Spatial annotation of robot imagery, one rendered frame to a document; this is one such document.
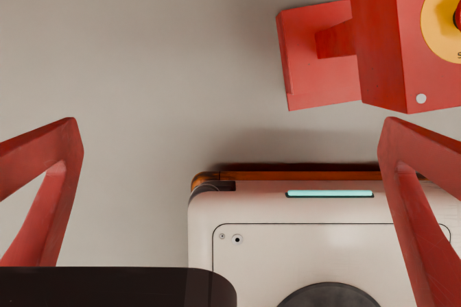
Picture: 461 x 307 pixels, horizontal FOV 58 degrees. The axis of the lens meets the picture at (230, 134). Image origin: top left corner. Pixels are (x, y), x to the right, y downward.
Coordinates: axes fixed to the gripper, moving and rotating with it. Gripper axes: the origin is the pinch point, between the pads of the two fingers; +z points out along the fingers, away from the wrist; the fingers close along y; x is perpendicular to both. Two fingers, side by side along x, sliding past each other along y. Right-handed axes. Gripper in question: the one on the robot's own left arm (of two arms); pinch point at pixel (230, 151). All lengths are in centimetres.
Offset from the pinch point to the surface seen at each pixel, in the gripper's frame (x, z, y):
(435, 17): 4.0, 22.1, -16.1
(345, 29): 20, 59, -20
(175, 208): 77, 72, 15
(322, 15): 26, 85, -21
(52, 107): 52, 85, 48
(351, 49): 22, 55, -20
